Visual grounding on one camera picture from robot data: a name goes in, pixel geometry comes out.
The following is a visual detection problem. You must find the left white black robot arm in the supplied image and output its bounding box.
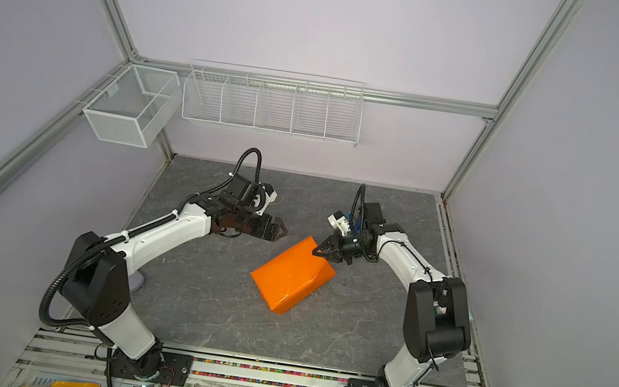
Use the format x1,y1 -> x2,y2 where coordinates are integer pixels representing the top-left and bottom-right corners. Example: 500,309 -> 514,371
38,163 -> 287,381

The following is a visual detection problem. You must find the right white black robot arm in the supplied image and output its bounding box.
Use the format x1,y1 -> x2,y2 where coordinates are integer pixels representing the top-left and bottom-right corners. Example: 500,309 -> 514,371
311,184 -> 472,387

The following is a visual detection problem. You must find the white mesh square basket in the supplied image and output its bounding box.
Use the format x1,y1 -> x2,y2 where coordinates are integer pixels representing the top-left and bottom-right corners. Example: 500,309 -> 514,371
83,64 -> 183,148

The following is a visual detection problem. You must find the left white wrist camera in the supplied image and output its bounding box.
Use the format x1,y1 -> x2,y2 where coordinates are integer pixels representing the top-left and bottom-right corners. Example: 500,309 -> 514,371
257,182 -> 277,211

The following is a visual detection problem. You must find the long white wire basket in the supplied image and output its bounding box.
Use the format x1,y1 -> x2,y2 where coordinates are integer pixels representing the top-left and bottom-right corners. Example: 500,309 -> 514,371
181,60 -> 365,146

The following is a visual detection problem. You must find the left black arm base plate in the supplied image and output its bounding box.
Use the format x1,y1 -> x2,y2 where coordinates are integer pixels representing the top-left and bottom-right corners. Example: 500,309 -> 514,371
109,347 -> 194,387

